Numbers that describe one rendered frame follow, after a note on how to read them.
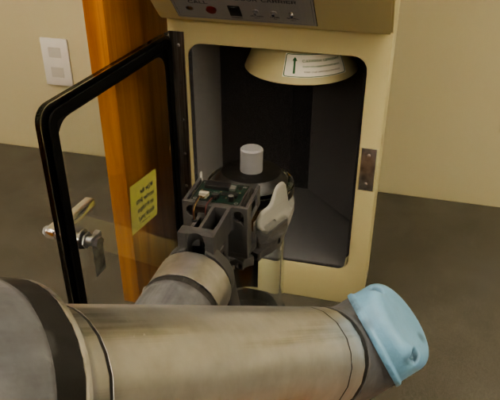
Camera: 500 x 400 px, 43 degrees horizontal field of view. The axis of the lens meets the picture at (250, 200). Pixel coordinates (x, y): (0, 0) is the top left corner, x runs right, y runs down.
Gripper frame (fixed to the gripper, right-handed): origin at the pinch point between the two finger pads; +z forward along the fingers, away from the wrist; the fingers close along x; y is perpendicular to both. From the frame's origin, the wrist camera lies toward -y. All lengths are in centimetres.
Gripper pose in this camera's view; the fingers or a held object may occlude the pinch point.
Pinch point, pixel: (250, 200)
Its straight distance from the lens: 79.9
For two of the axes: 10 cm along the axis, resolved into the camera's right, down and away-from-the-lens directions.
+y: 0.0, -8.7, -5.0
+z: 2.6, -4.8, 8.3
